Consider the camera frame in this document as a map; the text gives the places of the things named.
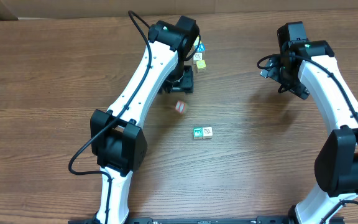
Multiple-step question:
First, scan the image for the cardboard box wall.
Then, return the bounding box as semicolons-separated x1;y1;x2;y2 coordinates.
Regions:
0;0;358;20

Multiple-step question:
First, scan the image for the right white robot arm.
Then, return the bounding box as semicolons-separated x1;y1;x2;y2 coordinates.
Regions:
260;22;358;223

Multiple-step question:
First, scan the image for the blue X wooden block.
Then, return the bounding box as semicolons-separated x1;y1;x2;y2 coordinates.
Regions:
196;43;205;53

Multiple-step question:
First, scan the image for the red letter wooden block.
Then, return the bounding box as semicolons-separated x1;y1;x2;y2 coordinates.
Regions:
175;100;188;114

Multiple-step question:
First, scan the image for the green picture wooden block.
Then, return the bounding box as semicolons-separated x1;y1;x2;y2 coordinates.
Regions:
193;127;203;139

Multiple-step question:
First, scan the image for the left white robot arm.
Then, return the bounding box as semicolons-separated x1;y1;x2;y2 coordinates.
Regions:
90;16;200;223

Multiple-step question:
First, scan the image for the white drawing wooden block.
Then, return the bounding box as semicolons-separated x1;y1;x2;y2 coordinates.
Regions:
193;52;203;64

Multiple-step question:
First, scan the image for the yellow wooden block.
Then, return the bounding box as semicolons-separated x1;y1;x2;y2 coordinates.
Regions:
193;37;200;47
196;60;206;72

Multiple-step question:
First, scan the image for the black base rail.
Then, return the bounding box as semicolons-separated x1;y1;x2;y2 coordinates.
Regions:
67;215;345;224

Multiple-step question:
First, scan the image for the white leaf wooden block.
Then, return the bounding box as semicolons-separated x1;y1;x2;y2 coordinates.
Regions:
203;127;213;139

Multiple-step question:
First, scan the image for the yellow lower wooden block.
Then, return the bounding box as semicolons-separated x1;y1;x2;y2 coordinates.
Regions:
196;60;206;72

